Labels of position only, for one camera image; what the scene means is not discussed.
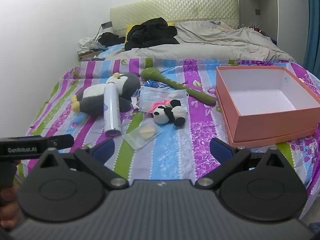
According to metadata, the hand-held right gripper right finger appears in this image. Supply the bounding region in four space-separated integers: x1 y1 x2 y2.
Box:
195 137 292 189

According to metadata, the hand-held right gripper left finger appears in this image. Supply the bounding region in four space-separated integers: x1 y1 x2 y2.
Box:
32 138 129 190

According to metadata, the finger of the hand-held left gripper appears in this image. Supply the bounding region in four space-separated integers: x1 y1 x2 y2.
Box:
47 134 74 151

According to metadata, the clear plastic packet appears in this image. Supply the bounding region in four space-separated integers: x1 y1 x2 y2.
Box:
122 119 163 151

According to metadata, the orange-rimmed white box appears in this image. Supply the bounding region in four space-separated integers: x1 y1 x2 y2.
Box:
215 66 320 144

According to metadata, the pink ribbon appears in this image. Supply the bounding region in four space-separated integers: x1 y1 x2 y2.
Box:
147 99 170 114

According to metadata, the face mask pack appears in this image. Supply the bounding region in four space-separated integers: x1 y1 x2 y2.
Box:
136 85 190 113

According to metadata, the person's left hand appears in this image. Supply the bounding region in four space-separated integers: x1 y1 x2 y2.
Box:
0 159 22 232

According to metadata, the white spray can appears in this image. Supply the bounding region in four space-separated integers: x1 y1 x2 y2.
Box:
103 82 122 137

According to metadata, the striped floral bedsheet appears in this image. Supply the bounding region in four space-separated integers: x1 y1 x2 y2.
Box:
14 42 320 220

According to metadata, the panda plush toy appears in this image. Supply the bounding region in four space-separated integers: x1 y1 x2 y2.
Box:
152 99 187 127

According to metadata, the grey penguin plush toy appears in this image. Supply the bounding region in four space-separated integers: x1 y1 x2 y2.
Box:
71 72 142 117

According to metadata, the green massage stick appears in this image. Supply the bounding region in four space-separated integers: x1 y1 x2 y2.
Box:
140 67 217 107

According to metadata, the brown cardboard box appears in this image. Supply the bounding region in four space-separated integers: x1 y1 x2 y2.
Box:
77 49 104 62

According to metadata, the white cloth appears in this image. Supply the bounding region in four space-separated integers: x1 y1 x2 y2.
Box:
77 37 105 54

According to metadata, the grey duvet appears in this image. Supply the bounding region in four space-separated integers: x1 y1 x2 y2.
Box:
99 21 297 62

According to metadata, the black cloth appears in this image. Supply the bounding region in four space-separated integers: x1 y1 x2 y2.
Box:
97 32 126 47

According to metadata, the black clothing pile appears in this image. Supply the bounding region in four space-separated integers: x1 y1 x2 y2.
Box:
124 17 180 52

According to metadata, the beige quilted headboard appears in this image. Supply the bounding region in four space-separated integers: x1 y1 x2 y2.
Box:
110 0 239 34

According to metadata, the blue curtain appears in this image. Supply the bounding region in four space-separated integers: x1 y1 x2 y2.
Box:
304 0 320 74

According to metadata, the white wardrobe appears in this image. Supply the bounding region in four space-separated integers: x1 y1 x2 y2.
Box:
236 0 310 47

